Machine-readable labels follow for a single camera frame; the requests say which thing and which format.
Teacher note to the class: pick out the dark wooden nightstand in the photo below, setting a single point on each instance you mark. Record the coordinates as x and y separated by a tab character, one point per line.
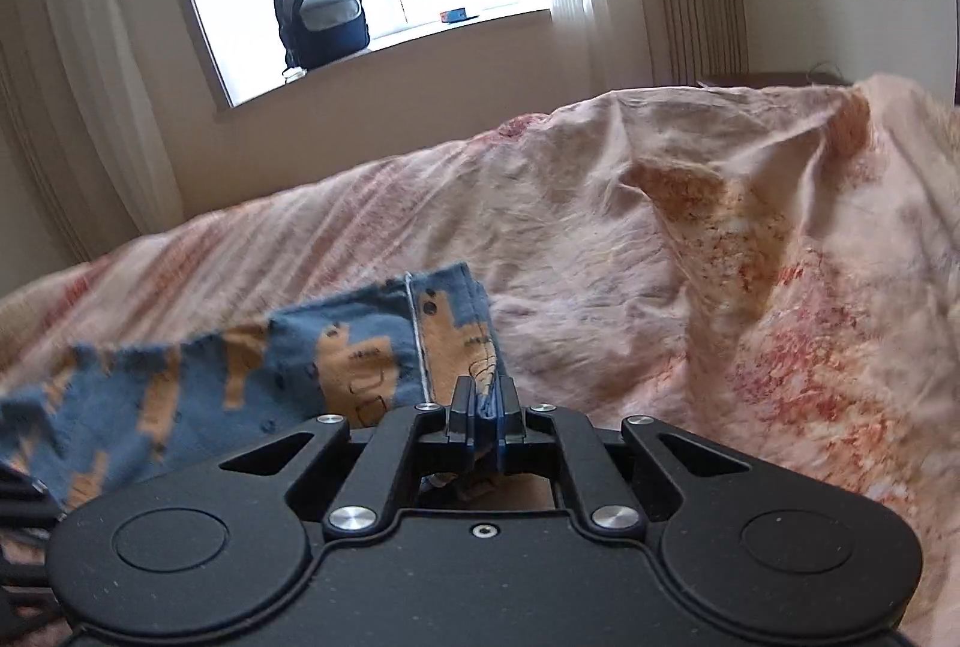
765	80

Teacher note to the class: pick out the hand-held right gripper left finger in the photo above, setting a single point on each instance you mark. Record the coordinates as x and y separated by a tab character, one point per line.
462	423

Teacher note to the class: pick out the small blue orange box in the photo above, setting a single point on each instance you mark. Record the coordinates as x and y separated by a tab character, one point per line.
455	14

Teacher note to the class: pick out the dark blue grey backpack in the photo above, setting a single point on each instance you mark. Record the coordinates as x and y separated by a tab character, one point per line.
322	14

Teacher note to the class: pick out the pink floral blanket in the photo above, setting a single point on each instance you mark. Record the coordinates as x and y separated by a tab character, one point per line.
637	257

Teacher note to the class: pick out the white backpack tag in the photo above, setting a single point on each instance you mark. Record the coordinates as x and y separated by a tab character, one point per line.
292	75

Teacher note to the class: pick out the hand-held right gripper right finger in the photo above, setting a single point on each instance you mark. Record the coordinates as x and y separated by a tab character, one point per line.
511	426

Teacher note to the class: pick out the blue orange print pants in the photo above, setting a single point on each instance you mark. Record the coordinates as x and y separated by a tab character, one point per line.
187	407

